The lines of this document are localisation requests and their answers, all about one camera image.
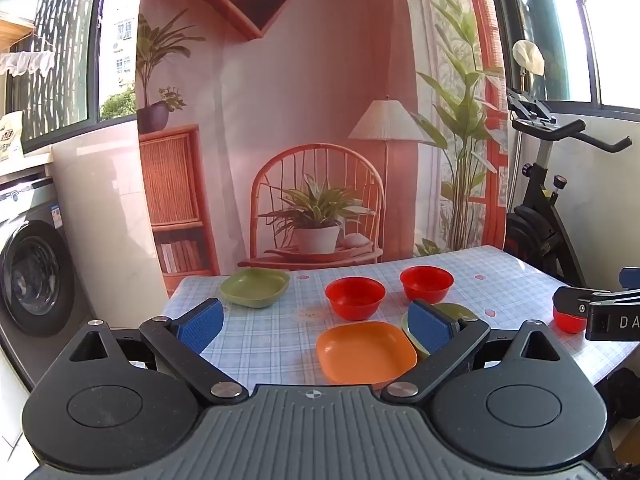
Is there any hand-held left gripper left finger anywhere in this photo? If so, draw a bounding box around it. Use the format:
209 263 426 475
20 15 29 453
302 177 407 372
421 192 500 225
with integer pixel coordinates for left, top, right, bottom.
64 297 249 407

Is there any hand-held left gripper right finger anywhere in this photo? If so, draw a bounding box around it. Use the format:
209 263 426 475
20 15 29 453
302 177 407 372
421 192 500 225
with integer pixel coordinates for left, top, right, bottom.
381 300 576 406

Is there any red bowl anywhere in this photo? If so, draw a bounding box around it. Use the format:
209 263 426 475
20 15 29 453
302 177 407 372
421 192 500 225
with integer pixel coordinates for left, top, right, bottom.
325 276 387 322
552 305 588 335
400 266 455 305

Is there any green plate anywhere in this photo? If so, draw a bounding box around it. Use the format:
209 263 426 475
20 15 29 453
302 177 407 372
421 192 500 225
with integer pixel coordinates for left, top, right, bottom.
401 302 480 361
218 267 292 309

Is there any blue plaid tablecloth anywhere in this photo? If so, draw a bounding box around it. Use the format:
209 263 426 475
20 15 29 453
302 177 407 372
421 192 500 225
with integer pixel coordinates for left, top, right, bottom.
165 245 640 396

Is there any orange plate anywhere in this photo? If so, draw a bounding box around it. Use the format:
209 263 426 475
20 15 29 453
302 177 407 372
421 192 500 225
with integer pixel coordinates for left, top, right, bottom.
316 321 418 385

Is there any black exercise bike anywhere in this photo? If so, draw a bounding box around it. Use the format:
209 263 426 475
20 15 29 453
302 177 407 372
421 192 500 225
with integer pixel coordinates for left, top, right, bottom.
502 87 640 291

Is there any grey washing machine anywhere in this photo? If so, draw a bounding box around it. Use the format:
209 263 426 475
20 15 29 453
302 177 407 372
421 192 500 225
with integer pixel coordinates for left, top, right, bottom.
0 165 96 376

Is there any white cloth on pole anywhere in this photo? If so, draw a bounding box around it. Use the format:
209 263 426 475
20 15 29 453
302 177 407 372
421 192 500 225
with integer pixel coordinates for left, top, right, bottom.
512 40 546 78

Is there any dark framed window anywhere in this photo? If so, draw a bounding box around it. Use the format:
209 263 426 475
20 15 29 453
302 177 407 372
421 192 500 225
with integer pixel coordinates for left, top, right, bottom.
487 0 640 123

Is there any printed room backdrop cloth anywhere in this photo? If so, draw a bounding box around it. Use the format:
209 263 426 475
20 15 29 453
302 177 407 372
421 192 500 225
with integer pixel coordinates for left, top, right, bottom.
135 0 511 301

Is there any white detergent bag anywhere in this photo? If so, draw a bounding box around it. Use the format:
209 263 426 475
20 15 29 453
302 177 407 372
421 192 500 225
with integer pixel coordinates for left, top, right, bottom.
0 110 26 163

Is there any window with patterned grille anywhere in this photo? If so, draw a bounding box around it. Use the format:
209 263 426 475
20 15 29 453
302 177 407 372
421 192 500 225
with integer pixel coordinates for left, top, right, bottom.
0 0 138 156

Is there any white hanging cloth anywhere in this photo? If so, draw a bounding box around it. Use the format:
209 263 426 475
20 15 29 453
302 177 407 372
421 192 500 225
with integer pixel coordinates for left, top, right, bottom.
0 50 56 78

